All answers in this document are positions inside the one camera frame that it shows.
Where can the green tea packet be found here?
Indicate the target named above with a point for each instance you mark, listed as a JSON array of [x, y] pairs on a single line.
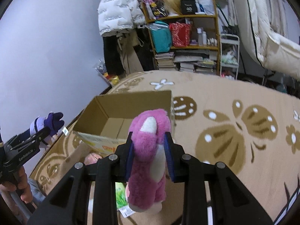
[[121, 200]]

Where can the stack of books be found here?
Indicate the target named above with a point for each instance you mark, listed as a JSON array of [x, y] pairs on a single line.
[[195, 61]]

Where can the blonde wig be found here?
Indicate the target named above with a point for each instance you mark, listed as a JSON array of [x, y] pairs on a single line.
[[173, 6]]

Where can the black box with 40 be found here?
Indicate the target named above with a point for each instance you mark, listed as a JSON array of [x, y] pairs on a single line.
[[188, 7]]

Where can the cardboard box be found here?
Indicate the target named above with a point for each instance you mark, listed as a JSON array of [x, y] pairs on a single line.
[[105, 122]]

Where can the red patterned bag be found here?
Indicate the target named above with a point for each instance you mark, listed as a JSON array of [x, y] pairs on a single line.
[[180, 33]]

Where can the white metal cart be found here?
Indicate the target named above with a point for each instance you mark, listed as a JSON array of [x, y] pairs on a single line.
[[229, 52]]

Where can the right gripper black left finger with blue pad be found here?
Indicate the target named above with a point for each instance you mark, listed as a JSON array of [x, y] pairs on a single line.
[[68, 202]]

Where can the person's left hand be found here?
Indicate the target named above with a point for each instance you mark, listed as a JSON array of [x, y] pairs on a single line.
[[23, 185]]

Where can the pink plush bear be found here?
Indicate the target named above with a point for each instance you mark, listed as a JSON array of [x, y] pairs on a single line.
[[147, 181]]

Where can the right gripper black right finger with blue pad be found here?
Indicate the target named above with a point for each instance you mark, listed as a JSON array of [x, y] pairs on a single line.
[[231, 201]]

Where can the cream duvet on chair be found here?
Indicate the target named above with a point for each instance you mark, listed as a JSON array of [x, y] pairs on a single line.
[[272, 50]]

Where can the teal bag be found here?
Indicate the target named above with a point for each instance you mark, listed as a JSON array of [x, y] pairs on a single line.
[[161, 36]]

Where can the wooden shelf unit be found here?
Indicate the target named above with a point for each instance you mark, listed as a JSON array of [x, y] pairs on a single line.
[[204, 25]]

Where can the purple plush doll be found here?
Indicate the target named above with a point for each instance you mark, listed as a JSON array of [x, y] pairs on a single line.
[[53, 121]]

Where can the beige patterned rug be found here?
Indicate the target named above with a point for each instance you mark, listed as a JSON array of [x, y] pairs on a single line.
[[254, 130]]

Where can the plastic bag of toys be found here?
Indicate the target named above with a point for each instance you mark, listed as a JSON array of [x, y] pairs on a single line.
[[111, 71]]

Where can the white puffer jacket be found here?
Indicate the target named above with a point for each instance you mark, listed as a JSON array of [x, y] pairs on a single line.
[[119, 17]]

